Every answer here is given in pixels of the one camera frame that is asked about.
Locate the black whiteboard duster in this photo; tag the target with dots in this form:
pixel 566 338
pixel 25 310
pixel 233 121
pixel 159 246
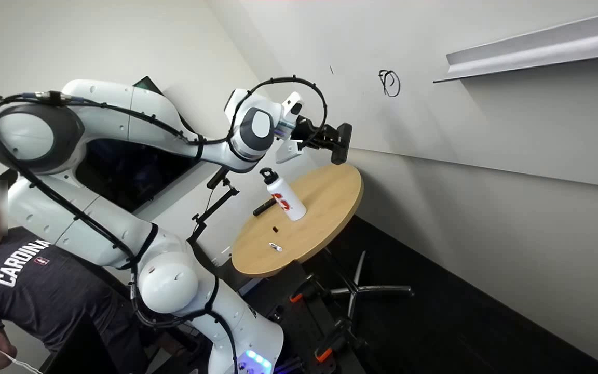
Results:
pixel 342 143

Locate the camera on mount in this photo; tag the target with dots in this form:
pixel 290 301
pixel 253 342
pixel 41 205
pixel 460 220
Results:
pixel 216 200

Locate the black monitor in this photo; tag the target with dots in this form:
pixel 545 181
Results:
pixel 122 176

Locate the person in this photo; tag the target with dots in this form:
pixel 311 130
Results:
pixel 39 291

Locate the black marker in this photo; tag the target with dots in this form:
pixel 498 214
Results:
pixel 264 207

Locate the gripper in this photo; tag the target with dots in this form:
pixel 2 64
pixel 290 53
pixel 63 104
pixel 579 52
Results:
pixel 307 131

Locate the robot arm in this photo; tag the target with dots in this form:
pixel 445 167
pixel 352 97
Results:
pixel 107 109

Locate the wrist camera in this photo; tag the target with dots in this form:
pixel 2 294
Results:
pixel 288 150

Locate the small white marker cap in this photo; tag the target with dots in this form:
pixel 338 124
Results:
pixel 275 246

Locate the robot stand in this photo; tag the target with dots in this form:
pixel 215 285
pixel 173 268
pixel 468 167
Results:
pixel 299 332

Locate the black and orange clamp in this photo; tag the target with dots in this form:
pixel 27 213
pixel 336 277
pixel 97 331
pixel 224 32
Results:
pixel 301 290
pixel 333 343

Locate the whiteboard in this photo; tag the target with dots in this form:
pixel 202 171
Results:
pixel 434 119

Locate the white water bottle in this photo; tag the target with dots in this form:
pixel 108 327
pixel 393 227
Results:
pixel 287 200

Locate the round wooden table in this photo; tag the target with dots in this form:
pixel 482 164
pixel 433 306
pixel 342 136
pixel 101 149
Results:
pixel 309 218

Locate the grey whiteboard tray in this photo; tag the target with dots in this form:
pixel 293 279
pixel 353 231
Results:
pixel 538 49

